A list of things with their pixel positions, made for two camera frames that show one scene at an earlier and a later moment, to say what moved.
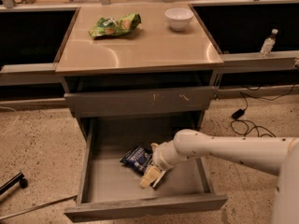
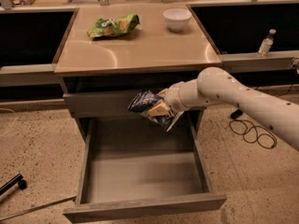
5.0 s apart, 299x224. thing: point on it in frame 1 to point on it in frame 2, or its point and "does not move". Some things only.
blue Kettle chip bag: x=138 y=159 to x=143 y=100
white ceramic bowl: x=178 y=18 does not move
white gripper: x=159 y=158 to x=172 y=99
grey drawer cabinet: x=135 y=77 does not move
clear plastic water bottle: x=268 y=44 does not move
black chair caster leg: x=18 y=178 does not move
